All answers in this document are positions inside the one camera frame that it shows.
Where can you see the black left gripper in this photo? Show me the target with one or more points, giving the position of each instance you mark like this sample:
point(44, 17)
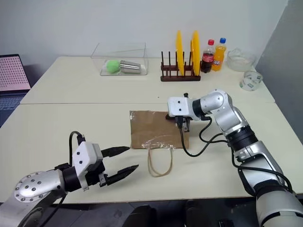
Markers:
point(95, 175)

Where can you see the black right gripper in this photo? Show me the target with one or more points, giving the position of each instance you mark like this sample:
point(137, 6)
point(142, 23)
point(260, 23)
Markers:
point(186, 124)

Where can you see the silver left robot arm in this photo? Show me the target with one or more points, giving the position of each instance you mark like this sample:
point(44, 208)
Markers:
point(35, 186)

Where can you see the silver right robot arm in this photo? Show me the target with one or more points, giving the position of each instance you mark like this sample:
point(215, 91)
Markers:
point(227, 116)

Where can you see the brown wooden dish rack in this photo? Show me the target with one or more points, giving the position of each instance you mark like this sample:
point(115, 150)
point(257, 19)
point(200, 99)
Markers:
point(180, 78)

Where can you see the dark rounded shape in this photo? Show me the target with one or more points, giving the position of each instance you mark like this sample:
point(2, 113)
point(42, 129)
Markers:
point(143, 216)

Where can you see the stacked steel cups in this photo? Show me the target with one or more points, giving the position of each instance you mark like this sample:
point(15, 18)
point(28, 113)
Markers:
point(130, 67)

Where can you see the yellow plate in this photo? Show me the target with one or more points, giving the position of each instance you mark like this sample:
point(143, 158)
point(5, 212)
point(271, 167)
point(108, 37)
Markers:
point(180, 52)
point(196, 52)

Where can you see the cola bottle with red cap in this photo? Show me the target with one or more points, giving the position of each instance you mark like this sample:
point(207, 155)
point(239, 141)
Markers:
point(207, 59)

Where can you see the clear plastic box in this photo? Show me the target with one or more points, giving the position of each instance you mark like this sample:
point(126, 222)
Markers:
point(132, 54)

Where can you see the green fuzzy ball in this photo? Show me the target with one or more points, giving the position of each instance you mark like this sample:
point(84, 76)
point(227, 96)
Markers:
point(112, 66)

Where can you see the orange soda bottle blue cap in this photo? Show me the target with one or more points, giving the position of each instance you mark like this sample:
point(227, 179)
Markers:
point(218, 59)

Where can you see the clear tape roll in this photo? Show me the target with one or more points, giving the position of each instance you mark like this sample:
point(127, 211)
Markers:
point(251, 81)

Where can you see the clear glass bowl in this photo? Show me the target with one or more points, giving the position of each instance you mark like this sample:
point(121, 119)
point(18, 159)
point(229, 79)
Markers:
point(240, 61)

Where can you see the grey partition panel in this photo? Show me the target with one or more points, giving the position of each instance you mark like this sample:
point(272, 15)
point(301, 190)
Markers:
point(284, 47)

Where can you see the open laptop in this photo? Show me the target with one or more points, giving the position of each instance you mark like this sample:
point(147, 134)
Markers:
point(13, 73)

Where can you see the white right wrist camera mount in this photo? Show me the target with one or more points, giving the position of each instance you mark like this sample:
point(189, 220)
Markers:
point(177, 106)

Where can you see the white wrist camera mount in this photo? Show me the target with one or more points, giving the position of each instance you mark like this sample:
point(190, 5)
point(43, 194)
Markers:
point(177, 106)
point(82, 151)

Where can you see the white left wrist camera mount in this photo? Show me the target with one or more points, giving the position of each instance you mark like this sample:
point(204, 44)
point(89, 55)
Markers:
point(82, 151)

